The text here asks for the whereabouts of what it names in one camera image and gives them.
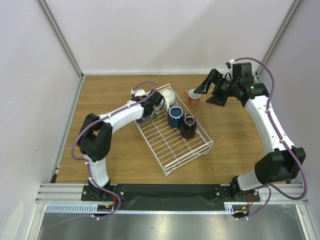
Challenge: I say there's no aluminium cable duct rail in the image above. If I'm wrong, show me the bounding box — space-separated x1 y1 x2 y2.
46 203 98 214

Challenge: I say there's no white wire dish rack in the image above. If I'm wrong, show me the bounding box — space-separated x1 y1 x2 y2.
133 83 215 177

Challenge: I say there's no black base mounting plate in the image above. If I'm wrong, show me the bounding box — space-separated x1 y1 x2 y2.
81 183 261 211

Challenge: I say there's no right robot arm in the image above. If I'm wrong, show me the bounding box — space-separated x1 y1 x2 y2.
194 58 306 201

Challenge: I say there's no small dark blue cup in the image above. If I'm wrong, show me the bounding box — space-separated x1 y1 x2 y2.
136 115 157 126

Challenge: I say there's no dark blue enamel mug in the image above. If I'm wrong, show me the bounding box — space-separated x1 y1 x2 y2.
167 106 185 129

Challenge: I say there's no black mug white interior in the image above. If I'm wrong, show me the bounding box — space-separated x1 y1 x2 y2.
180 114 197 139

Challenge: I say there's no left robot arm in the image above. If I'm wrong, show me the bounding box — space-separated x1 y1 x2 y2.
72 90 165 201

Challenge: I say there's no white speckled mug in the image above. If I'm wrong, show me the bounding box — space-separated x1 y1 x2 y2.
160 89 176 111

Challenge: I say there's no red mug white interior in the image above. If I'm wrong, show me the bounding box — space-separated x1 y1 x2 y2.
184 88 202 107

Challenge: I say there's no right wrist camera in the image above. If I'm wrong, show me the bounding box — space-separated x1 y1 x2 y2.
225 59 236 69

